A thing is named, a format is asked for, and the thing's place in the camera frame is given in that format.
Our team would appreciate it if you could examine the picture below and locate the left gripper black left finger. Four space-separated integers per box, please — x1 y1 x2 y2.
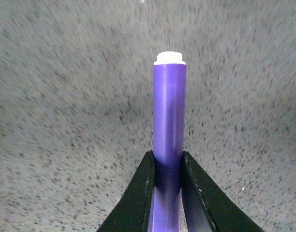
97 151 155 232

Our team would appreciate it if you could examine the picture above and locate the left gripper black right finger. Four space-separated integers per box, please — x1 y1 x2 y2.
181 151 263 232

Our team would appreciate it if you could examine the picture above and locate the purple highlighter pen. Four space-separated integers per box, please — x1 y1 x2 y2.
148 51 187 232

